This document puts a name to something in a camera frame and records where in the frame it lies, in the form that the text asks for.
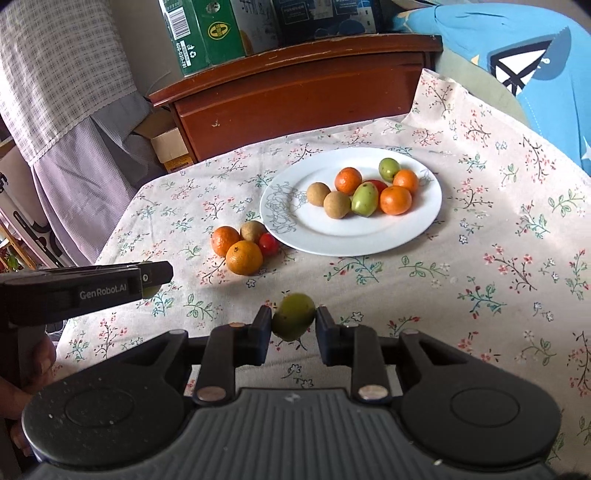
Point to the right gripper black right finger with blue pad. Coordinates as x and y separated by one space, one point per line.
359 349

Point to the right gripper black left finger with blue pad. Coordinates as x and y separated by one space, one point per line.
227 348

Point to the large green jujube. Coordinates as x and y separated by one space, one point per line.
293 317

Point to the brown longan pile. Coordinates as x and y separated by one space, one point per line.
252 231
336 205

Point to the red cherry tomato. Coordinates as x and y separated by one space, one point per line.
268 245
380 185

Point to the small orange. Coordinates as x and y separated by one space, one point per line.
407 179
347 180

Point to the small green round fruit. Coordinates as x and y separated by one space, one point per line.
389 168

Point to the person's left hand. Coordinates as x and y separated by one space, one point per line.
15 399

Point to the large orange in pile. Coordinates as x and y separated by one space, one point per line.
244 258

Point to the white floral plate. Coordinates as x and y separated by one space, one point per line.
293 221

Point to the brown longan on plate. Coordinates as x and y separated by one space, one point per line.
316 193

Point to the floral tablecloth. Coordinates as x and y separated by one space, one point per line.
503 273

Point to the checked grey fabric cover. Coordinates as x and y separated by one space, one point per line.
70 103

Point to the small cardboard box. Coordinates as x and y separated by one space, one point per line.
160 129

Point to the red-brown wooden cabinet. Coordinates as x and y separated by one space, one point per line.
323 83

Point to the green cardboard box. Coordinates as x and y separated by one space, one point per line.
205 33

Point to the dark blue cardboard box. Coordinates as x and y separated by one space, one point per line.
303 21

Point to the blue cartoon cushion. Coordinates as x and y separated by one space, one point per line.
540 56

